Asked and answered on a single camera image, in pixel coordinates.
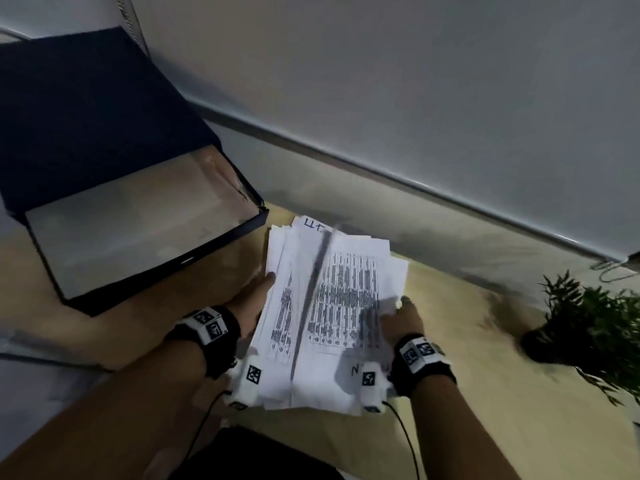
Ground person's right forearm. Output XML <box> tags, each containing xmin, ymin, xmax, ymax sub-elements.
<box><xmin>410</xmin><ymin>379</ymin><xmax>527</xmax><ymax>480</ymax></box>

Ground person's right hand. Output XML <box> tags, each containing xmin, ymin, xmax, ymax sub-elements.
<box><xmin>380</xmin><ymin>296</ymin><xmax>426</xmax><ymax>346</ymax></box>

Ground person's black shorts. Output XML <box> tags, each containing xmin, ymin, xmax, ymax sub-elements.
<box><xmin>169</xmin><ymin>426</ymin><xmax>347</xmax><ymax>480</ymax></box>

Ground grey metal partition rail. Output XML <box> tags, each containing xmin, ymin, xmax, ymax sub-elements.
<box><xmin>184</xmin><ymin>95</ymin><xmax>632</xmax><ymax>261</ymax></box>

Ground grey cable by wall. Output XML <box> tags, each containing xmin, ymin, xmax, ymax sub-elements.
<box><xmin>593</xmin><ymin>258</ymin><xmax>629</xmax><ymax>283</ymax></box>

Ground person's left forearm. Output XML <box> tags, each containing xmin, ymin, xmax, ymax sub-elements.
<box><xmin>0</xmin><ymin>339</ymin><xmax>211</xmax><ymax>480</ymax></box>

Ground open dark blue document box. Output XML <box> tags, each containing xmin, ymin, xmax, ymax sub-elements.
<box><xmin>0</xmin><ymin>27</ymin><xmax>270</xmax><ymax>318</ymax></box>

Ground thin black camera cable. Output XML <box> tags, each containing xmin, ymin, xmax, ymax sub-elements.
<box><xmin>381</xmin><ymin>401</ymin><xmax>422</xmax><ymax>480</ymax></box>
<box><xmin>182</xmin><ymin>391</ymin><xmax>234</xmax><ymax>463</ymax></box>

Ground black wristband with marker cube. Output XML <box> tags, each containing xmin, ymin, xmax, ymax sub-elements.
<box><xmin>164</xmin><ymin>306</ymin><xmax>242</xmax><ymax>380</ymax></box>
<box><xmin>386</xmin><ymin>334</ymin><xmax>458</xmax><ymax>398</ymax></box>

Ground stack of printed paper sheets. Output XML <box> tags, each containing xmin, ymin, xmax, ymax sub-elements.
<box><xmin>227</xmin><ymin>215</ymin><xmax>411</xmax><ymax>416</ymax></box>

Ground white wrist camera with tag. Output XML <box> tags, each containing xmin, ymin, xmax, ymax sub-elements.
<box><xmin>357</xmin><ymin>361</ymin><xmax>392</xmax><ymax>414</ymax></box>
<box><xmin>226</xmin><ymin>361</ymin><xmax>267</xmax><ymax>411</ymax></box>

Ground person's left hand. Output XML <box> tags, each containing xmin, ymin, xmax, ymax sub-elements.
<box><xmin>227</xmin><ymin>272</ymin><xmax>277</xmax><ymax>353</ymax></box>

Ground green plant in black pot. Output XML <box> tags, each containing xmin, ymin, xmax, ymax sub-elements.
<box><xmin>520</xmin><ymin>271</ymin><xmax>640</xmax><ymax>406</ymax></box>

